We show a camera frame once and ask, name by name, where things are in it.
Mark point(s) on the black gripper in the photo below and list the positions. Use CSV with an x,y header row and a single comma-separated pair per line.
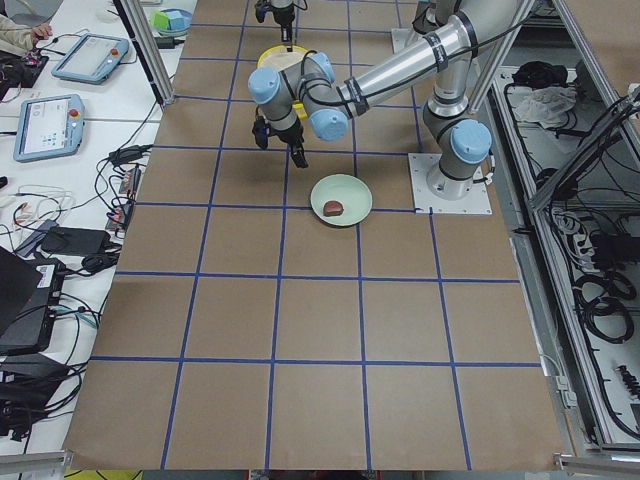
x,y
284,18
290,136

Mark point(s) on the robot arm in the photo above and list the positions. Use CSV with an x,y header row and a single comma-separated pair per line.
x,y
330,108
283,14

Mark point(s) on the brown steamed bun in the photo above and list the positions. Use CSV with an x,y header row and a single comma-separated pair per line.
x,y
333,208

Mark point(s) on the light green plate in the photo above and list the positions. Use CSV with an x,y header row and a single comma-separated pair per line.
x,y
353,193

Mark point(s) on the blue sponge block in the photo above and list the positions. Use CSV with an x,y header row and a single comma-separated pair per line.
x,y
180,19

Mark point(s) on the blue plate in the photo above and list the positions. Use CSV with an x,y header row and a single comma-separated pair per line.
x,y
168,32

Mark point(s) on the black power adapter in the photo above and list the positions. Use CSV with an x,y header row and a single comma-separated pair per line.
x,y
168,42

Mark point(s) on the green sponge block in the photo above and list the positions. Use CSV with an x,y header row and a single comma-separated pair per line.
x,y
160,20

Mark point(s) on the upper teach pendant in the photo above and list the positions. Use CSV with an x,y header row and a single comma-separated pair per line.
x,y
92,59

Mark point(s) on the teach pendant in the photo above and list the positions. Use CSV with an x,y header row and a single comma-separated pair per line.
x,y
49,127
92,59

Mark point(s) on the lower teach pendant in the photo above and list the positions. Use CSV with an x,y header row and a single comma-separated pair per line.
x,y
49,127

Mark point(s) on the black laptop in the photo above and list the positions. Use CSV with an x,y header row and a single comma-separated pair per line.
x,y
30,289

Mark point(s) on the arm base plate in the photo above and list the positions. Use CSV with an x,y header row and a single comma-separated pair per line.
x,y
434,193
403,38

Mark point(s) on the aluminium frame post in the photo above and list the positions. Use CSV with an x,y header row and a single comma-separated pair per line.
x,y
138,29

